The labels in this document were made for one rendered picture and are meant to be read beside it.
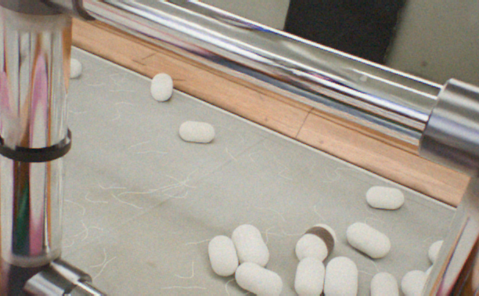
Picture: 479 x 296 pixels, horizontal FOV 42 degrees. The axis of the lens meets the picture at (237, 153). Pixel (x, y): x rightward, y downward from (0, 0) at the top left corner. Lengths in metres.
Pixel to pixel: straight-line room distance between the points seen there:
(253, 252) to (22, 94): 0.25
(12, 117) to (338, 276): 0.26
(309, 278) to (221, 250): 0.06
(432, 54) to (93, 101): 2.06
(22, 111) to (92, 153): 0.32
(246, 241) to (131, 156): 0.15
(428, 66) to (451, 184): 2.01
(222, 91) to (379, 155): 0.17
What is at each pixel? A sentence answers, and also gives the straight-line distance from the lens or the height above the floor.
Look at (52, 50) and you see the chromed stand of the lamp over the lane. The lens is 0.21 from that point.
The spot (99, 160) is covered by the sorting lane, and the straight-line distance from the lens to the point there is 0.53.
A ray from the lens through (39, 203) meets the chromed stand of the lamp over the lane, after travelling 0.23.
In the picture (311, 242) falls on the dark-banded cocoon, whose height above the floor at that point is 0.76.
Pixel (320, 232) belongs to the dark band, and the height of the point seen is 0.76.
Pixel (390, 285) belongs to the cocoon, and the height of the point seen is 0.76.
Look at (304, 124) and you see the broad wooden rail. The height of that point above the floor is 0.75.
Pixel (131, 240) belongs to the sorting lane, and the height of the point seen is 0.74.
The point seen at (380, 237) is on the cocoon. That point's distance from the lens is 0.47.
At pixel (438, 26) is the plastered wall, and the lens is 2.55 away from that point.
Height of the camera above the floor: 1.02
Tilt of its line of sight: 29 degrees down
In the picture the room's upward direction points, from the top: 11 degrees clockwise
